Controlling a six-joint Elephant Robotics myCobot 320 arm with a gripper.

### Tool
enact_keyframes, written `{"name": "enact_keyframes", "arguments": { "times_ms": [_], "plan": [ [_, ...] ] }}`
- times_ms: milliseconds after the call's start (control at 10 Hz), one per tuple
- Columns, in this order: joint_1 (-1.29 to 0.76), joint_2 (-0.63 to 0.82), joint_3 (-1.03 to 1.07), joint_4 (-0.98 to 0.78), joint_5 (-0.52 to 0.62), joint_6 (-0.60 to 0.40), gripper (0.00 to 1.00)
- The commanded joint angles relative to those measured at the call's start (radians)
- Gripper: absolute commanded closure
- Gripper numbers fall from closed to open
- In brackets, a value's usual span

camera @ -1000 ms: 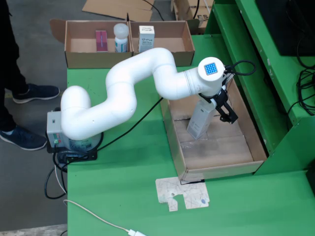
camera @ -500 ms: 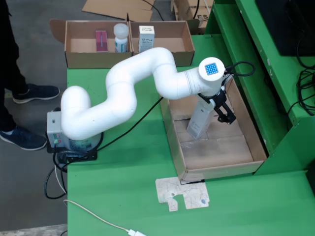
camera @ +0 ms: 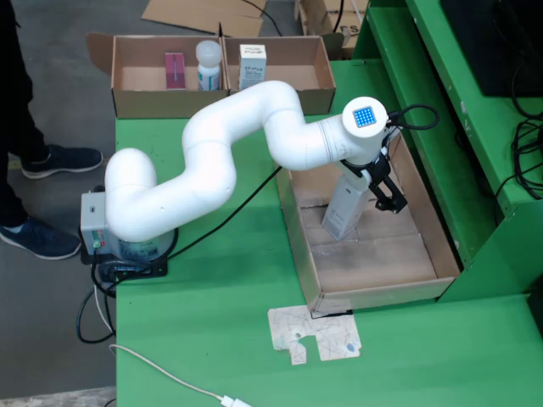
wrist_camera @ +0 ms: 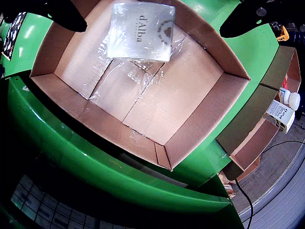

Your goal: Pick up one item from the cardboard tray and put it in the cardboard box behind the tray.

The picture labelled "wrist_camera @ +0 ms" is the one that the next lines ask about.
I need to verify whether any white printed small carton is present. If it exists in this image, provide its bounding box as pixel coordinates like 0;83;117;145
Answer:
263;99;296;134

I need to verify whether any shallow cardboard tray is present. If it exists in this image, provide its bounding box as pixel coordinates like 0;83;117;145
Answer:
30;0;251;171

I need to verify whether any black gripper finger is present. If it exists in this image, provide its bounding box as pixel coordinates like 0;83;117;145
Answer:
0;0;88;33
218;0;305;39

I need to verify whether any divided cardboard box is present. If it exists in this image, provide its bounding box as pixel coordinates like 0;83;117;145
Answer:
215;45;302;182

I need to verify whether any black cable over cardboard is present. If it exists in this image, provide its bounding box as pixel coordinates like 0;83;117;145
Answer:
234;180;254;229

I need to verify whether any white plastic bottle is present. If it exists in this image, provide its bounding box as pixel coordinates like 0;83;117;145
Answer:
279;87;301;112

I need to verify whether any yellow labelled object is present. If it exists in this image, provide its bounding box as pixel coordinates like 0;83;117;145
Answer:
276;25;290;43

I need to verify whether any printed brown cardboard box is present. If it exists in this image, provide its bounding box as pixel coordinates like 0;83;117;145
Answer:
218;171;237;199

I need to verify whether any green metal rack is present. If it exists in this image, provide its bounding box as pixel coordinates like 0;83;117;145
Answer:
0;71;246;229

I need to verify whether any white d'Alba carton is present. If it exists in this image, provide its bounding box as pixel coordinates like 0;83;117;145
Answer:
106;2;176;63

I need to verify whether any black patterned card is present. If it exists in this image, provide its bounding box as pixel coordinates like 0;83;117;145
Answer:
1;11;27;61

